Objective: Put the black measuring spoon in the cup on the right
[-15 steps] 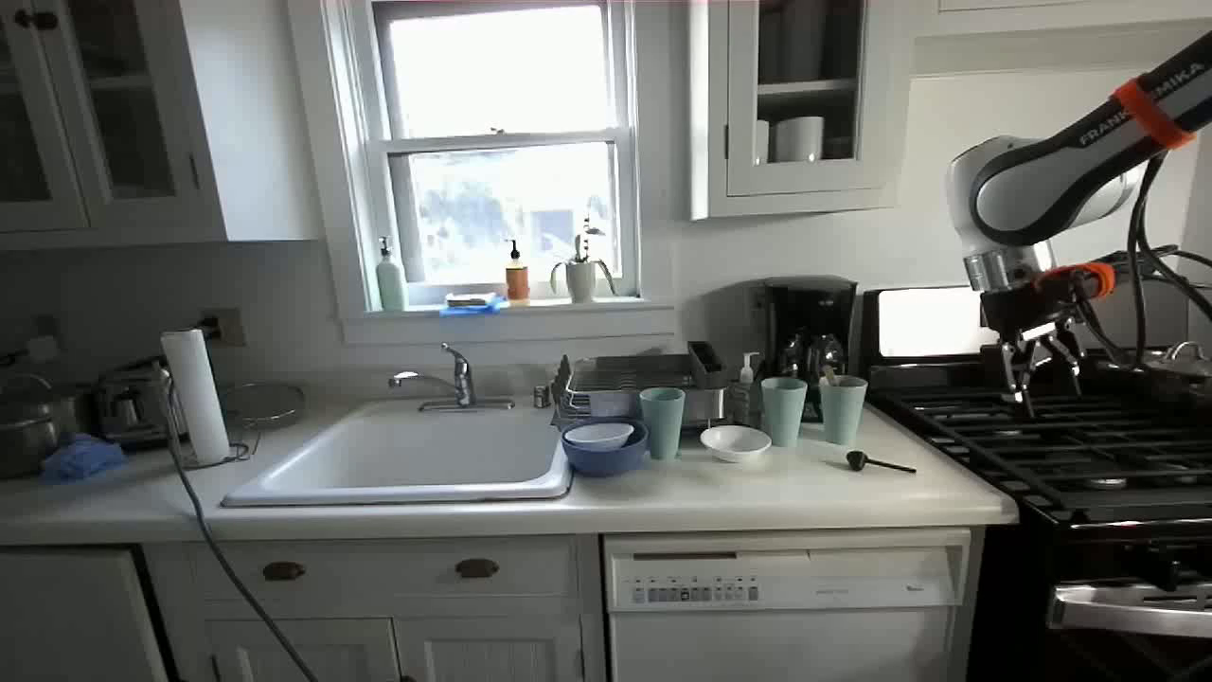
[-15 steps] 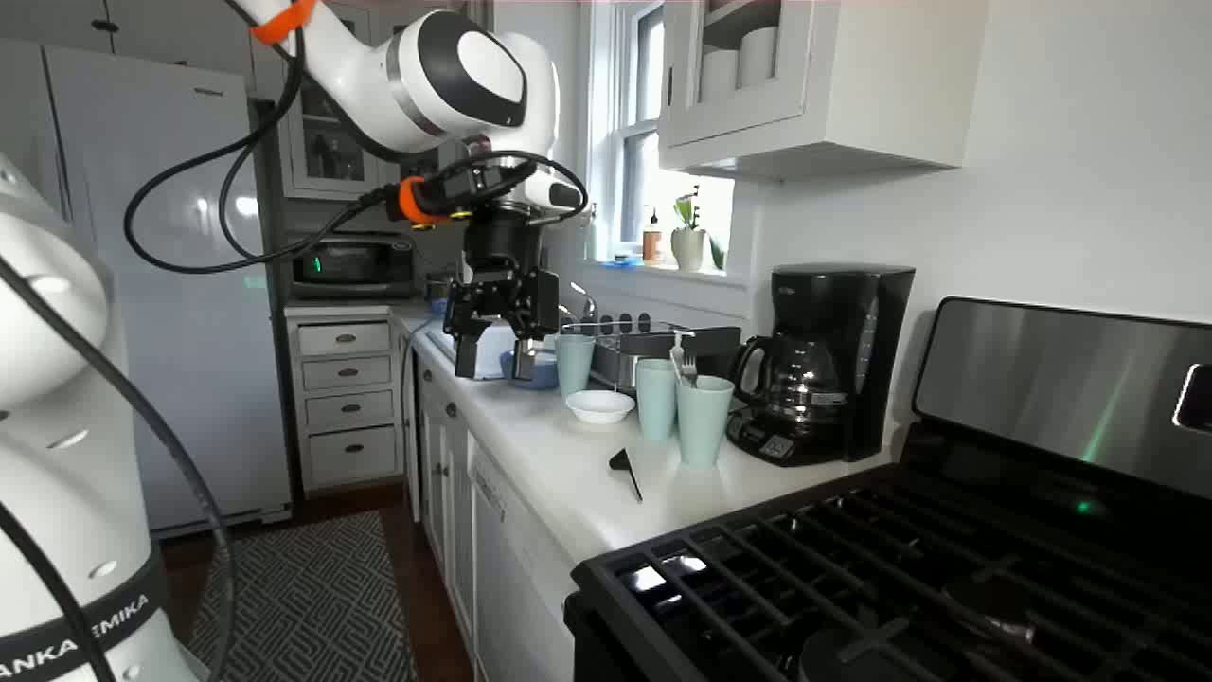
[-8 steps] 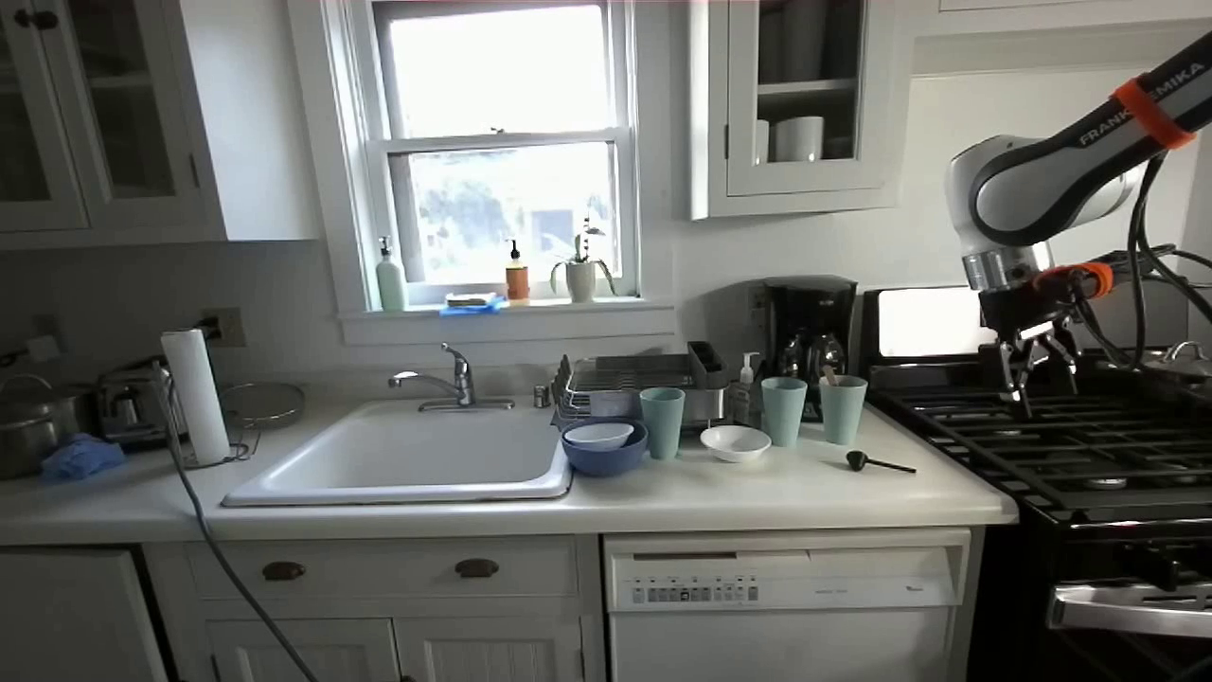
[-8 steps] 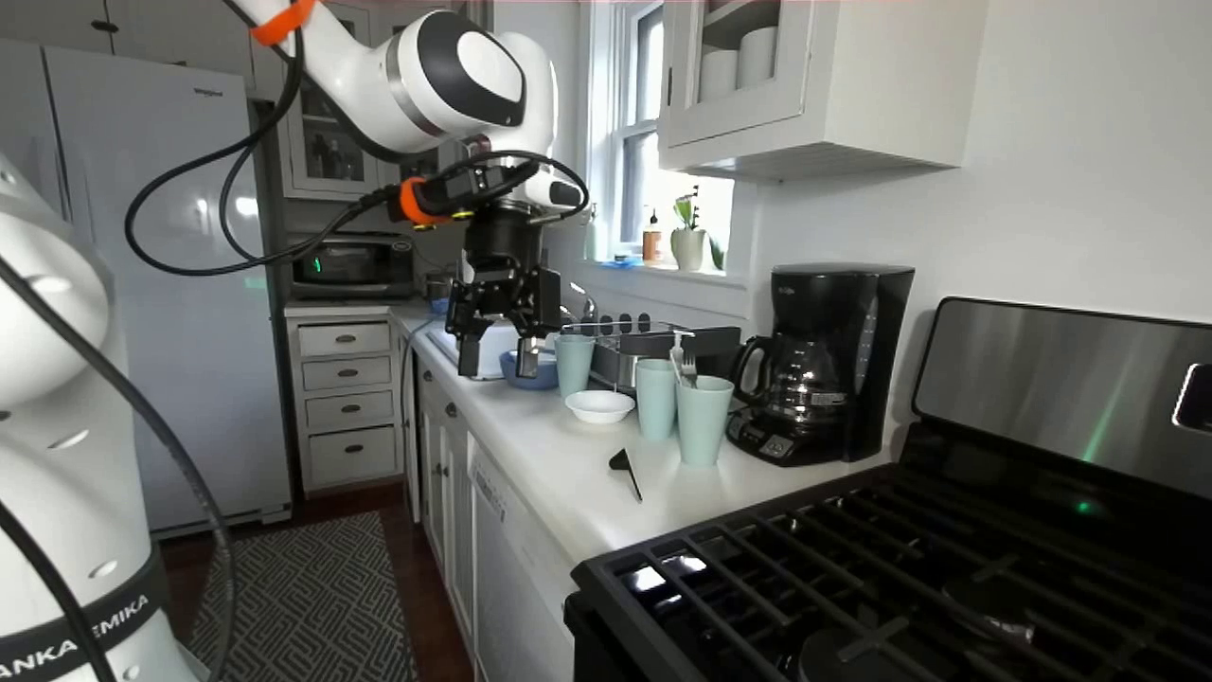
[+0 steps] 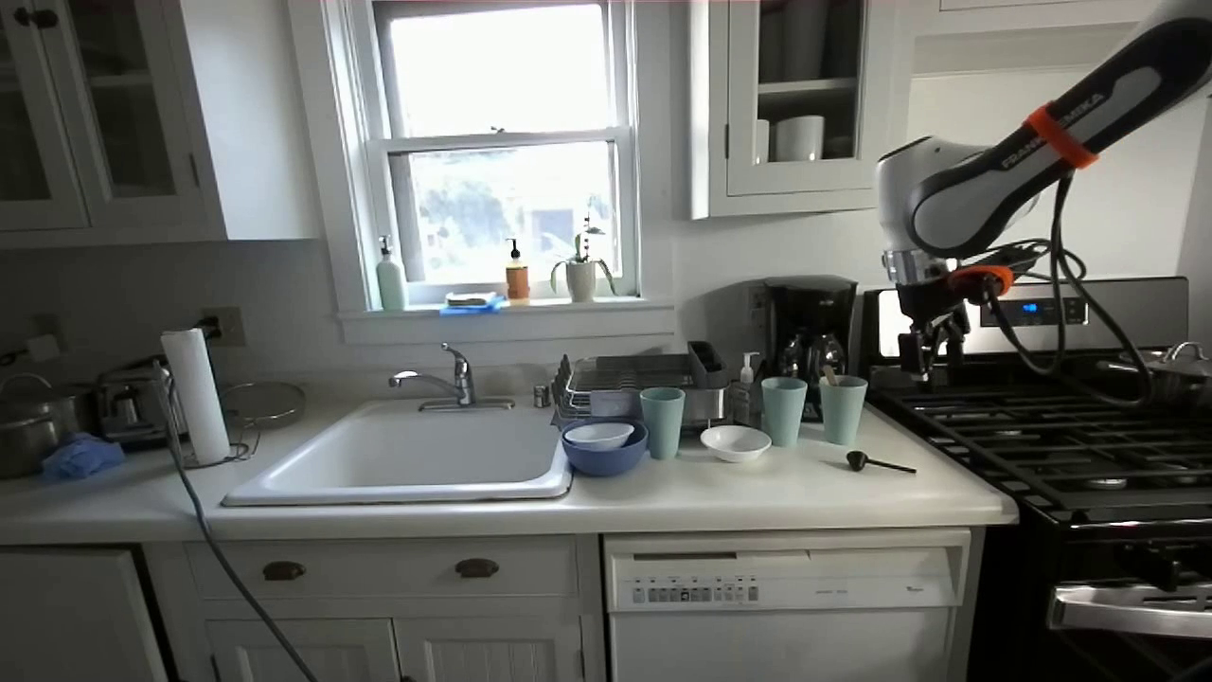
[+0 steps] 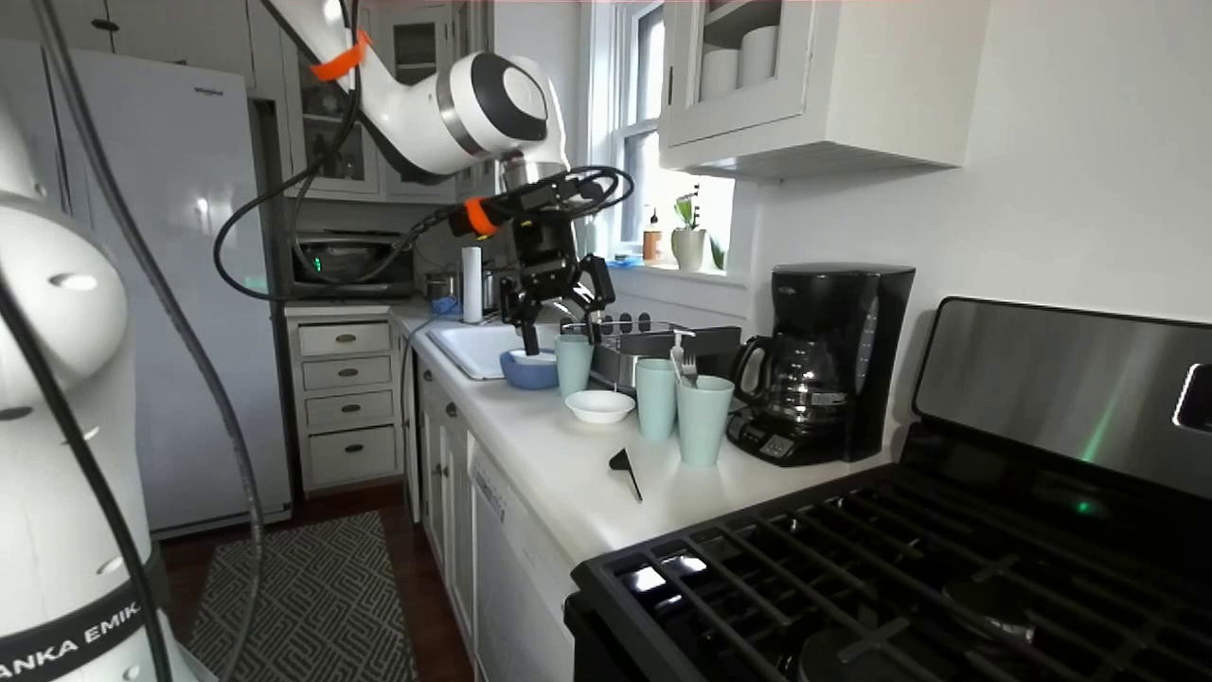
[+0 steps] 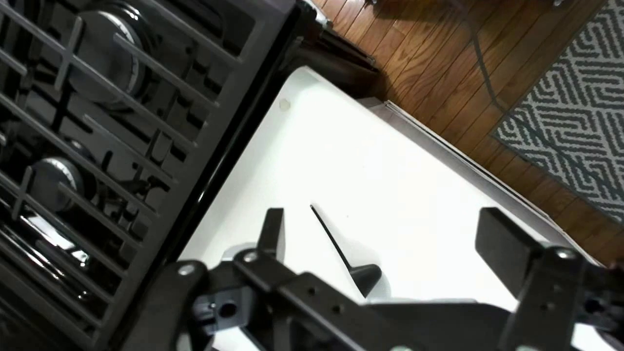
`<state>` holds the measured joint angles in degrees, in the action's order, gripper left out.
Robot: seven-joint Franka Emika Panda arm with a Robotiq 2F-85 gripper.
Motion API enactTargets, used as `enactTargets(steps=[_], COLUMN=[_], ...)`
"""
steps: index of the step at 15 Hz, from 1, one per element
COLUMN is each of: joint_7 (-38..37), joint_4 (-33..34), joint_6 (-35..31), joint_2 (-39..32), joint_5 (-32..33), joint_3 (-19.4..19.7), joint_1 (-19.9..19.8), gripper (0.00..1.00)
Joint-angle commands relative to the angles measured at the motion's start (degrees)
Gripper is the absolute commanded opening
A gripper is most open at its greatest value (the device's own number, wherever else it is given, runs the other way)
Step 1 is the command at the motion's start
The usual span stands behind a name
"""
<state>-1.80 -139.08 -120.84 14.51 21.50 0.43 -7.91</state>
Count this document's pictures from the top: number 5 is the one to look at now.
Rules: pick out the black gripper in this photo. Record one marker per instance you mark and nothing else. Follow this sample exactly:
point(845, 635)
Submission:
point(933, 303)

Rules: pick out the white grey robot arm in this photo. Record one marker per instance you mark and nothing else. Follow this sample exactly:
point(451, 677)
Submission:
point(985, 189)

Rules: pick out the teal plastic cup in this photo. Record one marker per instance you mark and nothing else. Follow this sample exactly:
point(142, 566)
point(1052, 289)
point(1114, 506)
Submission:
point(844, 410)
point(661, 420)
point(783, 413)

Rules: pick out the black coffee maker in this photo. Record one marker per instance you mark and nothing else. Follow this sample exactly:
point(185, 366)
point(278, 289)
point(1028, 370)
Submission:
point(807, 324)

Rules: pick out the black gas stove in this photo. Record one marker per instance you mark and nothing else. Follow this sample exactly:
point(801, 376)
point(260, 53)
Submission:
point(1073, 457)

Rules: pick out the clear dish soap bottle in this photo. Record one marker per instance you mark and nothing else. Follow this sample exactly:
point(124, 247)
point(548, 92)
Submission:
point(749, 382)

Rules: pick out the white glass door cabinet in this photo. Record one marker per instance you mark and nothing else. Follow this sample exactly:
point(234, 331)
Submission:
point(807, 177)

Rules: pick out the small white bowl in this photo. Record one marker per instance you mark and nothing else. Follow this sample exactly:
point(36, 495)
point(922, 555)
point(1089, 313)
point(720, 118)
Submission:
point(735, 439)

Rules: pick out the white mug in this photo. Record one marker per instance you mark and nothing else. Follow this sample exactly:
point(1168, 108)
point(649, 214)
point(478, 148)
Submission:
point(797, 137)

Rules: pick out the metal dish rack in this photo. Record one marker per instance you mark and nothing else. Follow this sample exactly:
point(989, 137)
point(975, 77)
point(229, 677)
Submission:
point(644, 379)

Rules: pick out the white dishwasher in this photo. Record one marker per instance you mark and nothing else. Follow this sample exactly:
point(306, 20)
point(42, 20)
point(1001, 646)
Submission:
point(789, 608)

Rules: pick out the white bowl with blue rim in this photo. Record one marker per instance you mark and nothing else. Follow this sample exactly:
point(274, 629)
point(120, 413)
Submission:
point(600, 437)

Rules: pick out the plant in white pot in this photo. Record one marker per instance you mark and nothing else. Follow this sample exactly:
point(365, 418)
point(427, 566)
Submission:
point(582, 271)

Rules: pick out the amber soap bottle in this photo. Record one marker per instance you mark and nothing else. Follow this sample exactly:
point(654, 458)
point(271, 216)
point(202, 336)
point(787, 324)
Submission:
point(518, 275)

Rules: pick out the blue sponge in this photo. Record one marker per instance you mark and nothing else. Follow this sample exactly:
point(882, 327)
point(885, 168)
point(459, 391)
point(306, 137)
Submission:
point(473, 303)

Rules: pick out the chrome faucet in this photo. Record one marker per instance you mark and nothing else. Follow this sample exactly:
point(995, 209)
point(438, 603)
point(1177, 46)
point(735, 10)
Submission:
point(456, 372)

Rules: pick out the white framed window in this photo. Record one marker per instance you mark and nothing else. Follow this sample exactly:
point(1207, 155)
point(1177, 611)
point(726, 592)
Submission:
point(505, 137)

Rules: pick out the white kitchen sink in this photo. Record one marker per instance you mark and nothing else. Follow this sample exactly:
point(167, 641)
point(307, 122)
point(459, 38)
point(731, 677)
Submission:
point(418, 458)

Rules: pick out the green soap bottle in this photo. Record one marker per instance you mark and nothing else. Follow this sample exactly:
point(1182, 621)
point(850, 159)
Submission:
point(390, 281)

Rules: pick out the white base cabinet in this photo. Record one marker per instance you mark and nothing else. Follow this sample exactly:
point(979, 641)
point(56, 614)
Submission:
point(382, 620)

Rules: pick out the glass lid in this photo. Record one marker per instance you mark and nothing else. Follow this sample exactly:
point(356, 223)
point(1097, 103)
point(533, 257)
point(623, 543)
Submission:
point(265, 404)

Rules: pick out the white paper towel roll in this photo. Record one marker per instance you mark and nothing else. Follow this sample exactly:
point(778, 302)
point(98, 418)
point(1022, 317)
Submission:
point(195, 395)

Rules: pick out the silver toaster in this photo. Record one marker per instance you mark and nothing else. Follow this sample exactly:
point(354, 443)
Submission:
point(125, 404)

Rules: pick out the blue cloth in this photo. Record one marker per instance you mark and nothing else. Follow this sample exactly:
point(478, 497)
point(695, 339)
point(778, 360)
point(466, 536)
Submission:
point(81, 457)

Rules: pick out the silver cooking pot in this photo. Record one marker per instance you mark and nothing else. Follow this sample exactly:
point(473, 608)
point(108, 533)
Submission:
point(24, 429)

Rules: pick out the wall power outlet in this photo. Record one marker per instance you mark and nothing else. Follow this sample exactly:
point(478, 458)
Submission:
point(229, 324)

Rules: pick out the white wall cabinet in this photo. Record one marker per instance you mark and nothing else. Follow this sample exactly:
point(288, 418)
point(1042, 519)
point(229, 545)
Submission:
point(125, 127)

